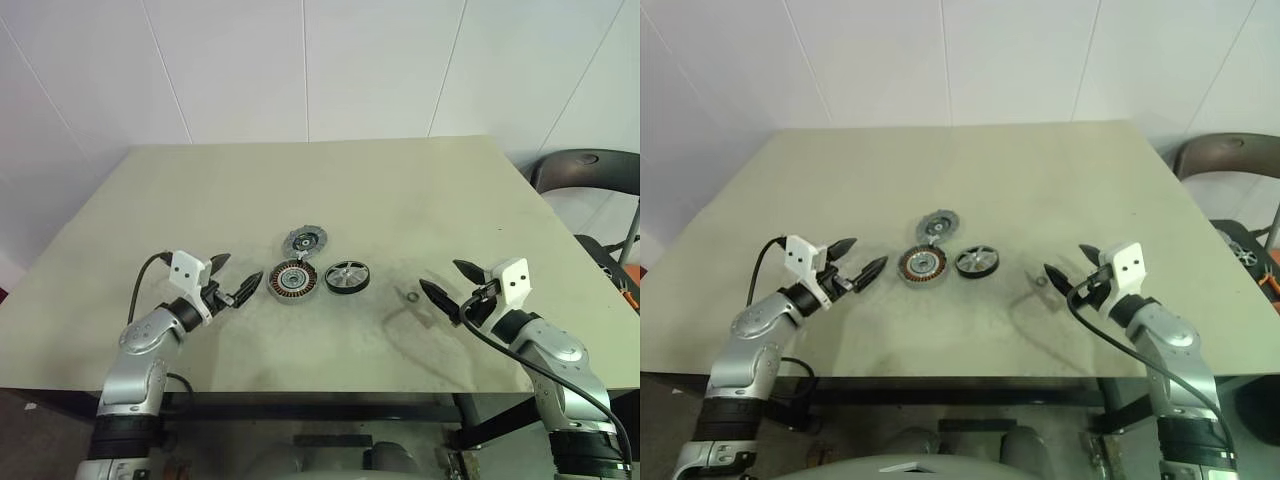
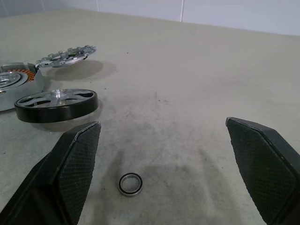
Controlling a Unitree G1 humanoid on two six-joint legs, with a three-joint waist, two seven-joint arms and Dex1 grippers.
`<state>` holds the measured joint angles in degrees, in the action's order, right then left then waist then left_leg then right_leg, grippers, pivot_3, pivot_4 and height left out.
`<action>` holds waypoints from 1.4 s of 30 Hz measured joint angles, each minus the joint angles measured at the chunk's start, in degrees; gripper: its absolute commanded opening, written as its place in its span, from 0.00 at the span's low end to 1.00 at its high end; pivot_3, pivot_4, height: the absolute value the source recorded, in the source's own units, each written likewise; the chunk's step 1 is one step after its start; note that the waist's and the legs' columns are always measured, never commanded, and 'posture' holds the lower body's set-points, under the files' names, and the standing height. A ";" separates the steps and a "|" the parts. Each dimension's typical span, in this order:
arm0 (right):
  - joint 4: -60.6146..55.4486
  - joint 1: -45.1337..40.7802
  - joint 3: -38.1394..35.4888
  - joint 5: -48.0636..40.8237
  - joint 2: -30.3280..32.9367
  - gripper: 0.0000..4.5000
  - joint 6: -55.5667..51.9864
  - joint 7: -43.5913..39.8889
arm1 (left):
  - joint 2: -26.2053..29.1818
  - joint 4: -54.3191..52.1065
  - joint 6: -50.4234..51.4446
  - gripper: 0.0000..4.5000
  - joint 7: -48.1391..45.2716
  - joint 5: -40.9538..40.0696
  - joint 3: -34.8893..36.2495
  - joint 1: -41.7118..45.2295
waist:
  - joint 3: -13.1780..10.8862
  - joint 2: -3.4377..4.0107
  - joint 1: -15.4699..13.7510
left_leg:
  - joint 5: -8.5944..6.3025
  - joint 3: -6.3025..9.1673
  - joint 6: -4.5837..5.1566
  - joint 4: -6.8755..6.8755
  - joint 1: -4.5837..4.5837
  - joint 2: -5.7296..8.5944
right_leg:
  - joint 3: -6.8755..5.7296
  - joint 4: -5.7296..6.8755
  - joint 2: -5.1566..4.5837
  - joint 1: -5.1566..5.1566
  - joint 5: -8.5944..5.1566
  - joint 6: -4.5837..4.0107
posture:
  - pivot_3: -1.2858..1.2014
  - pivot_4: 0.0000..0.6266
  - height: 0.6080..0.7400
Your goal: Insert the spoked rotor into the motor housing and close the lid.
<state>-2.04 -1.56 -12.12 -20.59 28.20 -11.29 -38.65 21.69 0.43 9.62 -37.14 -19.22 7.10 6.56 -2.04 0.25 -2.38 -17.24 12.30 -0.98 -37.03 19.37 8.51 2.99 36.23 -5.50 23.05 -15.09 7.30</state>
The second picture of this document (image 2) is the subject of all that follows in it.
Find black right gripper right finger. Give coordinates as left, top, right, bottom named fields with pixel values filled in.
left=225, top=116, right=300, bottom=225

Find grey motor housing copper windings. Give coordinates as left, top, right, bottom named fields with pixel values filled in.
left=0, top=61, right=45, bottom=112

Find steel bearing ring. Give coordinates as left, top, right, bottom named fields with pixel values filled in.
left=118, top=172, right=144, bottom=196

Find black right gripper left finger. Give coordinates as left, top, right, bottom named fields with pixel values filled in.
left=0, top=121, right=102, bottom=225

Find grey round disc object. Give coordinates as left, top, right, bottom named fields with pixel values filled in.
left=35, top=45, right=97, bottom=68

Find black rotor with silver spokes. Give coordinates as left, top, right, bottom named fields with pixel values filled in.
left=14, top=88, right=99, bottom=124

